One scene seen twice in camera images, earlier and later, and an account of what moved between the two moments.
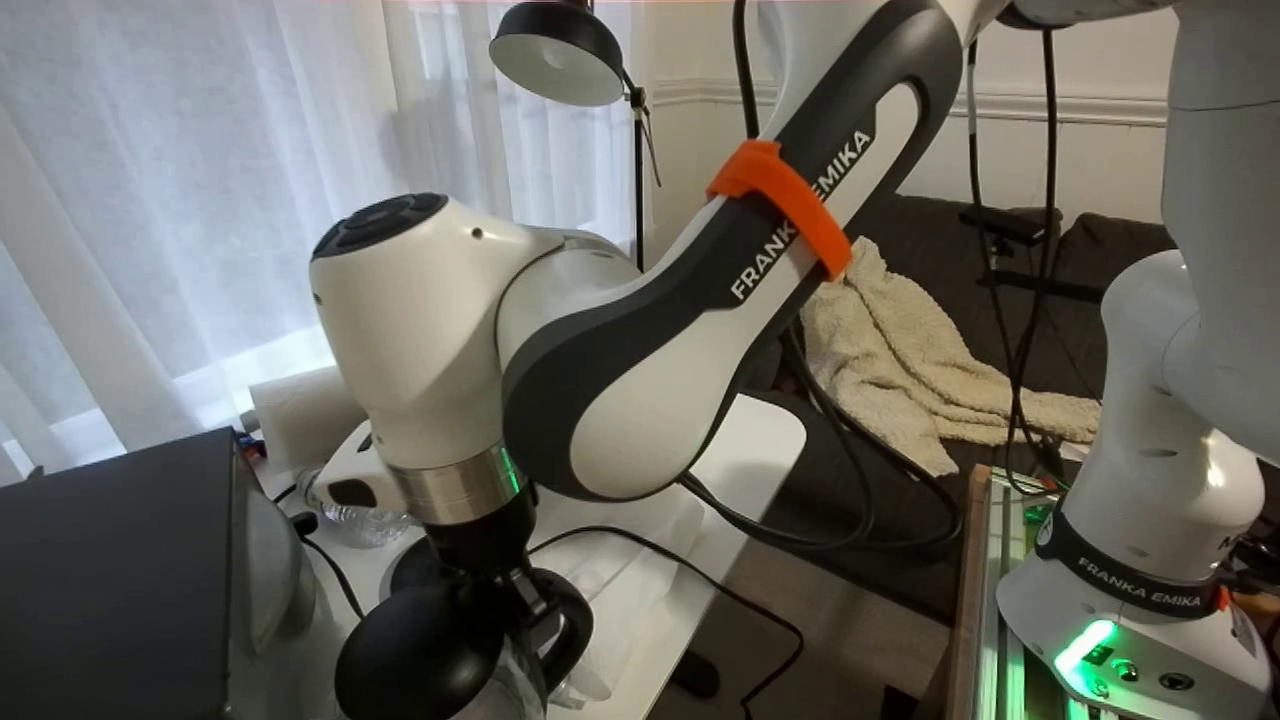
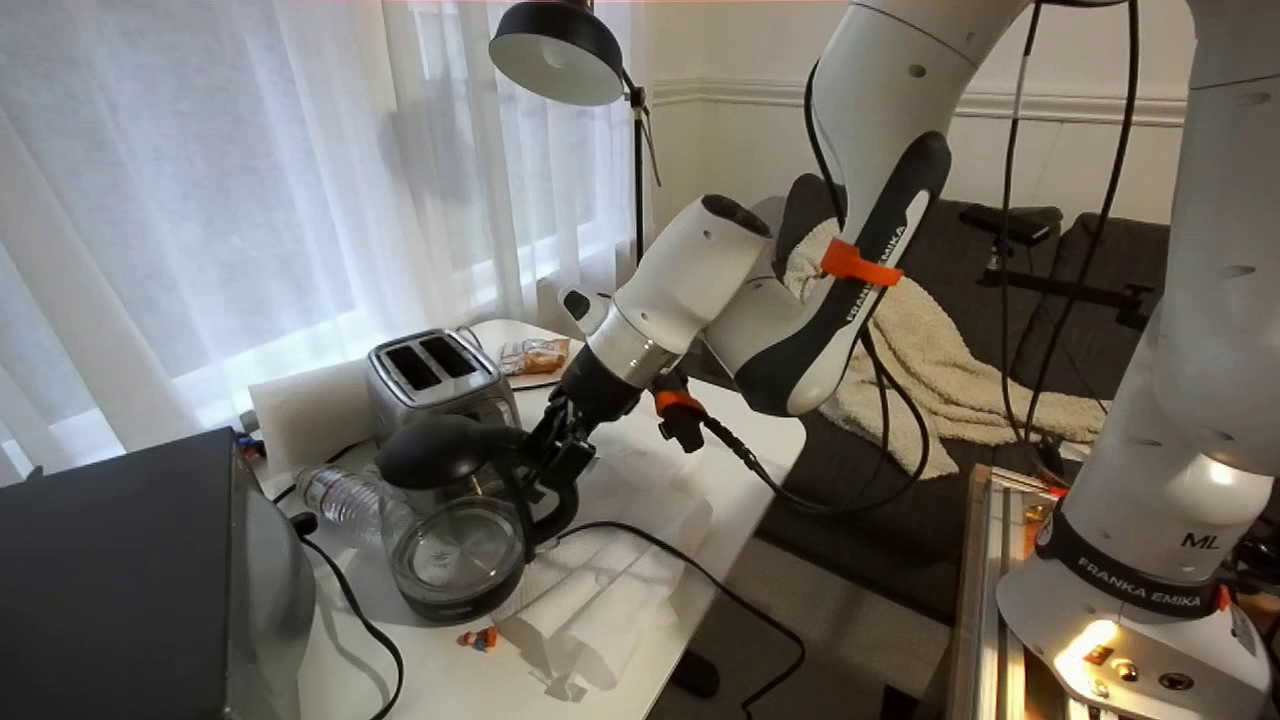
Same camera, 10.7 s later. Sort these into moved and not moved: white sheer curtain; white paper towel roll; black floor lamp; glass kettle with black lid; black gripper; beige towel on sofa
Moved: glass kettle with black lid; black gripper
Not moved: white sheer curtain; beige towel on sofa; black floor lamp; white paper towel roll
